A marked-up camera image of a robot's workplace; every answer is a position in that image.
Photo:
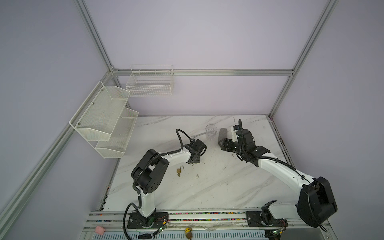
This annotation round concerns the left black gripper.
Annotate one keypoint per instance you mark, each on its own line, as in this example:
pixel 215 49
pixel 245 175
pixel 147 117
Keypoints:
pixel 198 159

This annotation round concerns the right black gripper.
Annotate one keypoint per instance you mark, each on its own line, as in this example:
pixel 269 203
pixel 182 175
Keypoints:
pixel 226 143

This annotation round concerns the brass padlock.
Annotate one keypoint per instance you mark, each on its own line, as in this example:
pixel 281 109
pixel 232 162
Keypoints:
pixel 179 170

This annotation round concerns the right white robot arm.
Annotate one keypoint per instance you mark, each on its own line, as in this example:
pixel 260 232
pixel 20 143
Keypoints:
pixel 315 202

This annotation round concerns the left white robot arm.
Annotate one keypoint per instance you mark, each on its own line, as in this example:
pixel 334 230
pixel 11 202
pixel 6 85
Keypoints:
pixel 162 222

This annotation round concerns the grey oblong sponge block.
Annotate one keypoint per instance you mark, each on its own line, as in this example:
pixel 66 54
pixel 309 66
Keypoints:
pixel 223 133

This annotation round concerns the clear plastic cup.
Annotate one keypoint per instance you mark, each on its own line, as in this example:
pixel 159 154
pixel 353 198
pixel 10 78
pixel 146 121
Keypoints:
pixel 211 131

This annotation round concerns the lower white mesh shelf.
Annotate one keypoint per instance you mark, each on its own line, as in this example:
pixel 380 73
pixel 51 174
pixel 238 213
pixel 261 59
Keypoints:
pixel 116 147

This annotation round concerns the white mesh shelf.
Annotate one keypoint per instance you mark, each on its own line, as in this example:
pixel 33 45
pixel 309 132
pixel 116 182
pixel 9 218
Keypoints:
pixel 116 147
pixel 97 118

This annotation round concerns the upper white mesh shelf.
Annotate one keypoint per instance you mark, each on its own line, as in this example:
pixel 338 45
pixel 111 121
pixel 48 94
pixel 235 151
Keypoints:
pixel 97 118

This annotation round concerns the pink eraser block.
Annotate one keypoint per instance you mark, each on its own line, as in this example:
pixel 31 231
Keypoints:
pixel 99 230

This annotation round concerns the white wire basket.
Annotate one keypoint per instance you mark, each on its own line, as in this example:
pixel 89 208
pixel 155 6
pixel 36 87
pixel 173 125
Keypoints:
pixel 151 81

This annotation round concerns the aluminium frame rail base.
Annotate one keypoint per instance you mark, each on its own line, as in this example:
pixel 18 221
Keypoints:
pixel 207 225

